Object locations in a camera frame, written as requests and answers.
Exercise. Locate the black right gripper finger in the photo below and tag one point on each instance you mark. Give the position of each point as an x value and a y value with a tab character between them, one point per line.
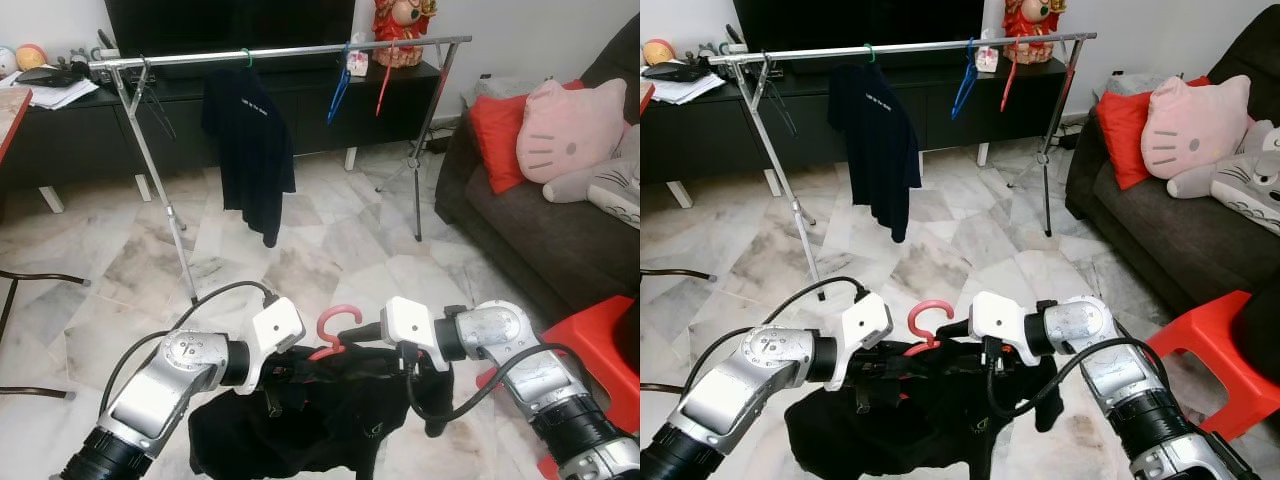
372	333
960	330

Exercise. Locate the pink plastic hanger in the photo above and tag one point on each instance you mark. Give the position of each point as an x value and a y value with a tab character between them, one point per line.
321	328
913	322

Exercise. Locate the black garment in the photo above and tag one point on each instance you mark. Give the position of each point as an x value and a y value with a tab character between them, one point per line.
920	430
320	430

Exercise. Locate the blue plastic hanger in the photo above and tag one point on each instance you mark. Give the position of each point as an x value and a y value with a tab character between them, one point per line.
337	100
962	95

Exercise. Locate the dark brown fabric sofa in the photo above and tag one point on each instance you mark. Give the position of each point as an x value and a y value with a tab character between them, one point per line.
1160	235
530	240

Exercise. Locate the red plastic stool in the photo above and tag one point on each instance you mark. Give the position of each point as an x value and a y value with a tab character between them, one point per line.
1200	335
590	340

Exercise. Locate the navy blue T-shirt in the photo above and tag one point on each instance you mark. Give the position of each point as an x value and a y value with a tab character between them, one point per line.
875	135
250	140

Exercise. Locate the red cushion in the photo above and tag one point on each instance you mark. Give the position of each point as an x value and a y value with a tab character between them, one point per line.
495	140
1125	135

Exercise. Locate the grey Totoro plush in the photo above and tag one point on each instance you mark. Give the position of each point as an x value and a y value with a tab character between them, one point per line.
610	190
1250	190

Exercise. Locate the black bucket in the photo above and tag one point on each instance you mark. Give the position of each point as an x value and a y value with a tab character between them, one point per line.
1262	340

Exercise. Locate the pink white tissue box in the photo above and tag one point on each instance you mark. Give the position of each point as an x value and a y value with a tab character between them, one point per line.
356	66
986	62

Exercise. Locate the black soundbar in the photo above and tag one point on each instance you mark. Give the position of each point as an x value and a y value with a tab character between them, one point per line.
300	68
930	64

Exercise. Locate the black TV console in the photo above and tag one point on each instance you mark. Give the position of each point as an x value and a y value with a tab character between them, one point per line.
80	150
720	145

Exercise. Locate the grey patterned storage box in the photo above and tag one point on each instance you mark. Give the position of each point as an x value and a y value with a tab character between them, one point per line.
1125	83
500	87

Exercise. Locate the pink Hello Kitty cushion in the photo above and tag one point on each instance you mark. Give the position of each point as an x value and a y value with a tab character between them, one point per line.
1195	125
570	130

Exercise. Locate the silver metal clothes rack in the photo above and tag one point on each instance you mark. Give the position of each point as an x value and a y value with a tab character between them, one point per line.
920	47
300	50

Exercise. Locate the red gold figurine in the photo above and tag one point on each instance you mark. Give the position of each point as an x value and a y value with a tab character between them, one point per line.
1033	28
403	30

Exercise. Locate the black television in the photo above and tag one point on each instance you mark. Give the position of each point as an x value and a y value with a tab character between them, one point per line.
230	25
860	22

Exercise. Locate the white paper stack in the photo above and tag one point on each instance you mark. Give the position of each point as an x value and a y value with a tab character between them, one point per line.
690	92
60	97

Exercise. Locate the red-edged marble table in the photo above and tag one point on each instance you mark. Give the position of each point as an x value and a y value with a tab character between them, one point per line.
645	97
8	120

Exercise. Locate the black pouch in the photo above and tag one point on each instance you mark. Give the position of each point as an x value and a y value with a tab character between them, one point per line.
675	72
45	76

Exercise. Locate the orange round plush toy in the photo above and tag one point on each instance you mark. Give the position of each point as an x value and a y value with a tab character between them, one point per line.
660	52
30	56

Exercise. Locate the white round plush toy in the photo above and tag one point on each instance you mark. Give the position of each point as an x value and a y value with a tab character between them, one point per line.
6	60

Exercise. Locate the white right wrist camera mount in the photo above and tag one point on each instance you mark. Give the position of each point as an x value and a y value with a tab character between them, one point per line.
410	322
1000	318

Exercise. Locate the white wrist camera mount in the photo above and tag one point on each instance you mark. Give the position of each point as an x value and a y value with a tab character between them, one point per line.
862	320
275	325
410	322
1000	318

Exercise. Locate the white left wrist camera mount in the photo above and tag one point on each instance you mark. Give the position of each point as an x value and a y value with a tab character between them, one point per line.
862	320
275	325

